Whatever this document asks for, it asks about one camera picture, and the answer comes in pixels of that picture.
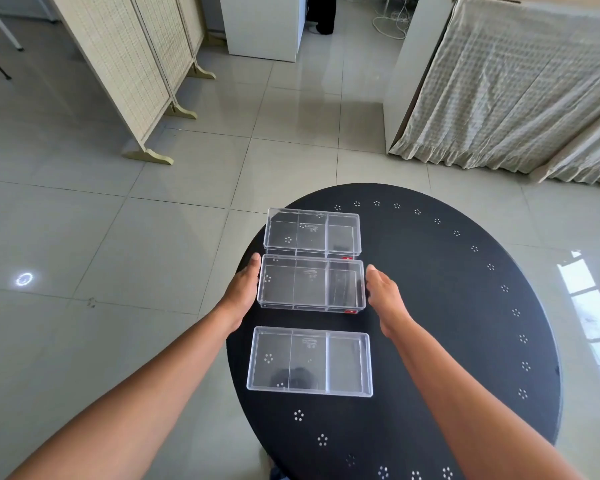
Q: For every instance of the person's left hand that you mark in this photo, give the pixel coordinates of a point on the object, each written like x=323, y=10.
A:
x=239, y=292

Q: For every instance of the person's right hand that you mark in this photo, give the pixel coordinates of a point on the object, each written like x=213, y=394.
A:
x=389, y=294

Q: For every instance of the person's right thumb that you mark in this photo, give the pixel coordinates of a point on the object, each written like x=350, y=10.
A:
x=372, y=275

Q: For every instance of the person's left thumb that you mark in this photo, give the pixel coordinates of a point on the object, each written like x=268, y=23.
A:
x=253, y=268

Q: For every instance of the clear plastic compartment box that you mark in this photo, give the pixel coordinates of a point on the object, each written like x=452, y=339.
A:
x=312, y=284
x=312, y=233
x=310, y=363

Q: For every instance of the person's right forearm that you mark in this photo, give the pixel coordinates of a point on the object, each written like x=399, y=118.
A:
x=455, y=394

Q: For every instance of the person's left forearm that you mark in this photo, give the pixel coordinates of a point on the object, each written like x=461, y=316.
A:
x=130, y=394

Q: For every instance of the black round tablecloth with flowers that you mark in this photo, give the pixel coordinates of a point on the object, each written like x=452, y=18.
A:
x=430, y=319

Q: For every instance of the white panel board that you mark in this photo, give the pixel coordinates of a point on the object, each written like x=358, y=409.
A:
x=412, y=69

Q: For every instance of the beige ruffled fabric cover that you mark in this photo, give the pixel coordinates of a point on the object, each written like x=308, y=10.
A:
x=515, y=89

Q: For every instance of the beige woven folding screen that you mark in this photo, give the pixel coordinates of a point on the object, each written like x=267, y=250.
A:
x=130, y=59

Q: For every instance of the white cabinet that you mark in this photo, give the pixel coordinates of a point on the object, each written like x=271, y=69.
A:
x=262, y=24

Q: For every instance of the white slanted pole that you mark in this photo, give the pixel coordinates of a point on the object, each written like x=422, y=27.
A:
x=2, y=22

